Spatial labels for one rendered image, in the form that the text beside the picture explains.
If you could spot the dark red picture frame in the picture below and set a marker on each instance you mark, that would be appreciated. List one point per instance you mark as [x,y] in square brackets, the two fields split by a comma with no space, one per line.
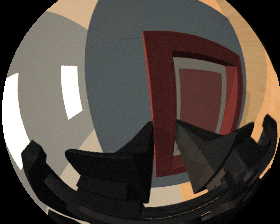
[191,79]

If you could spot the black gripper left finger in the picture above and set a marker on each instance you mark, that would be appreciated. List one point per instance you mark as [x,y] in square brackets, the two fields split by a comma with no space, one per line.
[131,164]

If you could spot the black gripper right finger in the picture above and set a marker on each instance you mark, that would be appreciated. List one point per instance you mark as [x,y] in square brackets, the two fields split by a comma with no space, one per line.
[205,152]

